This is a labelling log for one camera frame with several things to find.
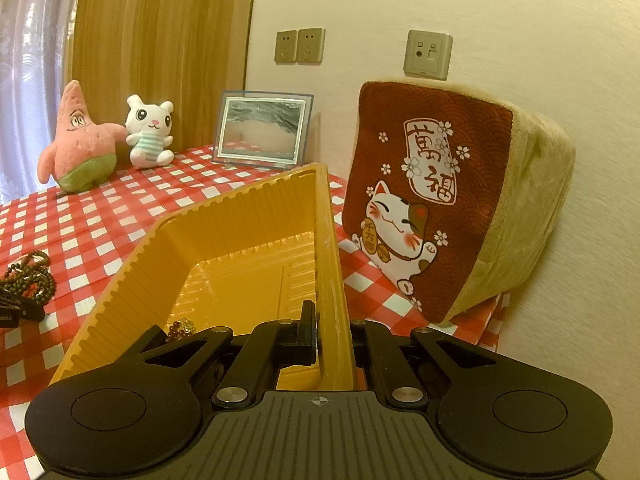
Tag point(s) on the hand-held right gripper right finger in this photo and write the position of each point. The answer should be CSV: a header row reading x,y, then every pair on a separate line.
x,y
370,355

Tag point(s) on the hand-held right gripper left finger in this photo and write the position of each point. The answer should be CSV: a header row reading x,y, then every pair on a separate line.
x,y
307,330

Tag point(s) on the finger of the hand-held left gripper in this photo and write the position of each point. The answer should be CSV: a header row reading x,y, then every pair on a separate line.
x,y
22,305

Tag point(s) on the tangle of brown bead strands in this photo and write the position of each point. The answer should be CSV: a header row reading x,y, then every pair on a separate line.
x,y
30,277

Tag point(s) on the yellow plastic tray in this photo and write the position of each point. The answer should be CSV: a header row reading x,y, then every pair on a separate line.
x,y
240,240

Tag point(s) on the red white checked tablecloth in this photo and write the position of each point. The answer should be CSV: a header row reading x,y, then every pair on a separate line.
x,y
150,195

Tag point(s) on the cat print cushion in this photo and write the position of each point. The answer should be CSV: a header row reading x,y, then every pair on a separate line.
x,y
450,200

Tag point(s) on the pink starfish plush toy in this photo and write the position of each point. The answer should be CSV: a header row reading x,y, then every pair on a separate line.
x,y
82,135

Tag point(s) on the white rabbit plush toy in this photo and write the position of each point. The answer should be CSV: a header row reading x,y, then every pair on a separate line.
x,y
147,132

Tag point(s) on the sheer white curtain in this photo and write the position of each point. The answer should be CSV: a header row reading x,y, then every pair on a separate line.
x,y
30,85

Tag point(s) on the wooden door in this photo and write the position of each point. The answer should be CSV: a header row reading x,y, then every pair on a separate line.
x,y
160,50

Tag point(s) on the silver picture frame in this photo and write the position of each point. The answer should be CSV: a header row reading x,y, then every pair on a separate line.
x,y
260,127

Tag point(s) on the beige wall power socket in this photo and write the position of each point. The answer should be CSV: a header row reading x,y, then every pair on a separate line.
x,y
287,46
311,45

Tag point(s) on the beige wall data socket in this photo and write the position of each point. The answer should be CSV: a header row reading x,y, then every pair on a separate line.
x,y
427,52

